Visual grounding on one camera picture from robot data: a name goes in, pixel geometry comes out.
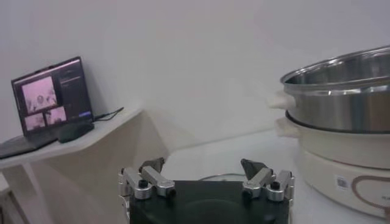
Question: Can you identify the black computer mouse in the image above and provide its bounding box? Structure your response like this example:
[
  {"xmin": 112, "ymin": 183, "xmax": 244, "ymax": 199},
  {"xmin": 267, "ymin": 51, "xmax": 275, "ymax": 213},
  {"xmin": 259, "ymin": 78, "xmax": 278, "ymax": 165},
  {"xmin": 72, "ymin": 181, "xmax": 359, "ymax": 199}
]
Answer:
[{"xmin": 57, "ymin": 121, "xmax": 95, "ymax": 144}]

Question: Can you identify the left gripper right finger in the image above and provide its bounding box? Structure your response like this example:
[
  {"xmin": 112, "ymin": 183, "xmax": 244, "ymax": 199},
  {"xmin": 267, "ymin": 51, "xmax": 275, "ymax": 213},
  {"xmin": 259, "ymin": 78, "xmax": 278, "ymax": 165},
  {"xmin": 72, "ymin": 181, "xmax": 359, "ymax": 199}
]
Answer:
[{"xmin": 240, "ymin": 158, "xmax": 296, "ymax": 203}]

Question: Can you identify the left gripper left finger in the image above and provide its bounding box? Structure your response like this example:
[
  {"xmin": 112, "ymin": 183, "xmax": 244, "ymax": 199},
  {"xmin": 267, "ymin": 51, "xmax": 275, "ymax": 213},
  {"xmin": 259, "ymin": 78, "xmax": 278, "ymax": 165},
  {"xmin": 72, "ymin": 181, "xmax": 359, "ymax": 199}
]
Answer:
[{"xmin": 118, "ymin": 157, "xmax": 177, "ymax": 201}]

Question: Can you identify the black laptop charger cable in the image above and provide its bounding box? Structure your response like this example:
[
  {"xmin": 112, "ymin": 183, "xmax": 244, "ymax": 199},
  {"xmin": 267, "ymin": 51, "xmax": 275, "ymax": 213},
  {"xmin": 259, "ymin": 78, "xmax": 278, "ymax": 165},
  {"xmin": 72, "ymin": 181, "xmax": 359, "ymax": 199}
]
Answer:
[{"xmin": 93, "ymin": 106, "xmax": 125, "ymax": 122}]

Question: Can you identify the black open laptop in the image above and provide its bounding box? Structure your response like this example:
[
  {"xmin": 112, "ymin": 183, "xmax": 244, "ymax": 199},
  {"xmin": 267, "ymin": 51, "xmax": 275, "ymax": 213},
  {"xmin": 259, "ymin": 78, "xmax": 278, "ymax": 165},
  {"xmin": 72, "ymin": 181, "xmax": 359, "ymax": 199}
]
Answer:
[{"xmin": 0, "ymin": 56, "xmax": 95, "ymax": 159}]

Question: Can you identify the cream electric cooking pot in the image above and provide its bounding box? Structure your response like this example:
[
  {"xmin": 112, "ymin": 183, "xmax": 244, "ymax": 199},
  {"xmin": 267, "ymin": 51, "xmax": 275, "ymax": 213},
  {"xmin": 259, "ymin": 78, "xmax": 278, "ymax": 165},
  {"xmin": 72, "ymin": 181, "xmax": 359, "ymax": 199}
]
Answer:
[{"xmin": 274, "ymin": 117, "xmax": 390, "ymax": 220}]

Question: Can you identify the stainless steel steamer basket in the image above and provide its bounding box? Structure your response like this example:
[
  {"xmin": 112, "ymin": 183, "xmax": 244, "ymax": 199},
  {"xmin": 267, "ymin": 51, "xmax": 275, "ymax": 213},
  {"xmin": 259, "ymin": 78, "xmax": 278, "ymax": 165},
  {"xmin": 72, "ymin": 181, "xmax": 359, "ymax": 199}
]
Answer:
[{"xmin": 268, "ymin": 45, "xmax": 390, "ymax": 134}]

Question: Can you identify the round glass pot lid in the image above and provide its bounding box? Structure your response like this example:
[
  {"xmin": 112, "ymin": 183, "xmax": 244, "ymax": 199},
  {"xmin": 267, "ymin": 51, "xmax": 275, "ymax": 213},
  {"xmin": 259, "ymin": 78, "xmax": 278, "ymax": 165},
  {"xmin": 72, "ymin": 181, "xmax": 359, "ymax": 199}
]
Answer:
[{"xmin": 199, "ymin": 173, "xmax": 246, "ymax": 182}]

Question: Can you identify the white rounded side table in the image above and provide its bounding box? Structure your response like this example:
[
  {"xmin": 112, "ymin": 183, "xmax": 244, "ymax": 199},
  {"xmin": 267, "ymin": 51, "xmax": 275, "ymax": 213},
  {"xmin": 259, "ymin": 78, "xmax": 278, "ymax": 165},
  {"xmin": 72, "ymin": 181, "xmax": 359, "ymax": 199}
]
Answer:
[{"xmin": 0, "ymin": 108, "xmax": 170, "ymax": 224}]

